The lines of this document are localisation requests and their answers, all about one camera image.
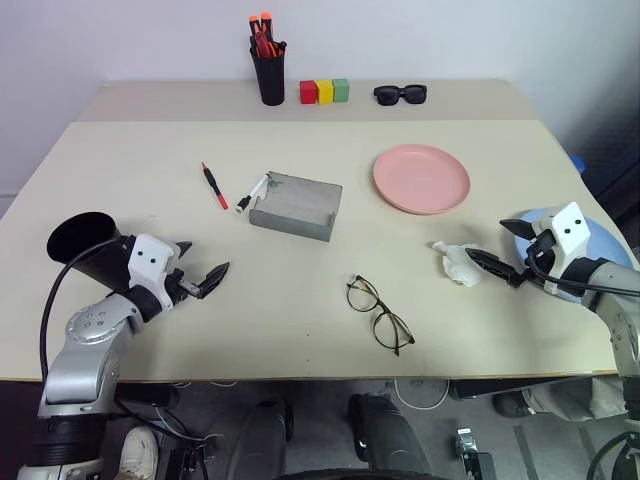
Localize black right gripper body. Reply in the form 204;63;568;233
519;228;559;281

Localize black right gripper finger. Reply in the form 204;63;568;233
464;248;527;289
499;218;538;241

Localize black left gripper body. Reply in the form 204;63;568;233
162;268;201;307

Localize white tissue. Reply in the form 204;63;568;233
431;240;482;288

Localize red and black pen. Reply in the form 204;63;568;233
201;161;230;211

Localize white marker with black cap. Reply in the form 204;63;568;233
235;174;270;215

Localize grey glasses case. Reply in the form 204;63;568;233
248;171;344;243

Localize thin-framed clear eyeglasses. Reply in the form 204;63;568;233
346;274;416;357

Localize blue plate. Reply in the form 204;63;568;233
513;208;632;301

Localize wide black conical cup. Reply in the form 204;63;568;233
46;211;136;296

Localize black under-table bar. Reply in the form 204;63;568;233
114;384;181;409

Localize pink plate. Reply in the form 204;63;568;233
372;143;472;216

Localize dark shoe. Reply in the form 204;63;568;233
493;392;532;419

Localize beige trouser leg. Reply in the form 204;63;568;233
522;375;629;421

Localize white shoe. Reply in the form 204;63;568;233
118;425;160;480

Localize dark rounded shape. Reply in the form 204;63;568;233
229;397;294;480
348;393;431;480

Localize black sunglasses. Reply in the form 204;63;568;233
373;84;429;107

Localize tall black pen holder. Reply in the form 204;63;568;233
249;40;287;107

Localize red pen in holder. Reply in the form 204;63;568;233
252;30;281;59

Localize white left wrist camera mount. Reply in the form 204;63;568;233
128;233;182;311

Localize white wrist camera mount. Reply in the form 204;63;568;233
532;202;591;294
128;233;182;311

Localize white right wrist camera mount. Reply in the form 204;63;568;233
532;202;591;294

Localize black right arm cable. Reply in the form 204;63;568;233
524;249;640;299

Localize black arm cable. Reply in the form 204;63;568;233
38;237;124;389
524;249;640;299

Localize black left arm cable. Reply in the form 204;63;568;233
38;237;124;389

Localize white coiled floor cable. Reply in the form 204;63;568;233
394;379;450;411

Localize metal clamp bracket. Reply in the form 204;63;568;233
454;427;496;480

